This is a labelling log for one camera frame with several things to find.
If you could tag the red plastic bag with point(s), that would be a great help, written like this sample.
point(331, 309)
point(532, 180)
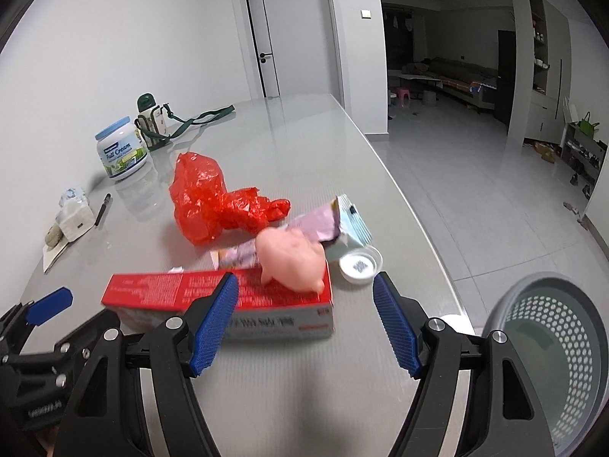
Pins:
point(204, 208)

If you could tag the shoe rack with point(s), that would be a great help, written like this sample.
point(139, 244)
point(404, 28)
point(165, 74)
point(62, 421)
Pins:
point(584, 156)

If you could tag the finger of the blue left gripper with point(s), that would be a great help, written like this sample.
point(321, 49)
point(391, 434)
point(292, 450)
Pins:
point(49, 306)

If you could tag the green handbag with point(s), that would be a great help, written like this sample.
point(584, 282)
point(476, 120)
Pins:
point(587, 127)

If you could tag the cardboard box on floor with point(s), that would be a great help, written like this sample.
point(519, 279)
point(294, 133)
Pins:
point(546, 152)

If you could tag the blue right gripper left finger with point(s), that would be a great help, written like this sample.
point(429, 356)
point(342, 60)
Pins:
point(208, 319)

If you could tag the green capped water bottle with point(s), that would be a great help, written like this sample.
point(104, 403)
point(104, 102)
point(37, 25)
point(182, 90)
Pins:
point(151, 122)

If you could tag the red white toothpaste box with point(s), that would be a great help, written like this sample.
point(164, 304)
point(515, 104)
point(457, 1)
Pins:
point(263, 312)

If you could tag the grey perforated laundry basket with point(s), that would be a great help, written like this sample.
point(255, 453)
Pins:
point(561, 339)

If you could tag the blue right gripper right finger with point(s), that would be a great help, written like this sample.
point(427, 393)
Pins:
point(402, 320)

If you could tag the pink blue snack wrapper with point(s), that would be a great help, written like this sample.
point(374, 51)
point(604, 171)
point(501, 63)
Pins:
point(337, 225)

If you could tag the dark sofa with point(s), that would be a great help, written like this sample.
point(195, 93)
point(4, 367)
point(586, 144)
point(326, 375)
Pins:
point(470, 82)

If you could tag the black pen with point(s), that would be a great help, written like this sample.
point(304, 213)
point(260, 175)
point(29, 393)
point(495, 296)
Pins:
point(103, 208)

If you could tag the pink rubber pig toy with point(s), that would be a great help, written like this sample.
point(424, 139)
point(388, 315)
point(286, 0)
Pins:
point(291, 259)

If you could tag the white door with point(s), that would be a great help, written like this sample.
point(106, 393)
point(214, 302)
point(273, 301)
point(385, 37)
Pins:
point(294, 45)

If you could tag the white round jar lid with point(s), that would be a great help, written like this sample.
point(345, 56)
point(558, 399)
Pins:
point(359, 267)

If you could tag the milk powder can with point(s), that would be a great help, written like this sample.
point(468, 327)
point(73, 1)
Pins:
point(121, 149)

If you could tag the pink stool far room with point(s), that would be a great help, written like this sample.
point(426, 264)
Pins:
point(403, 95)

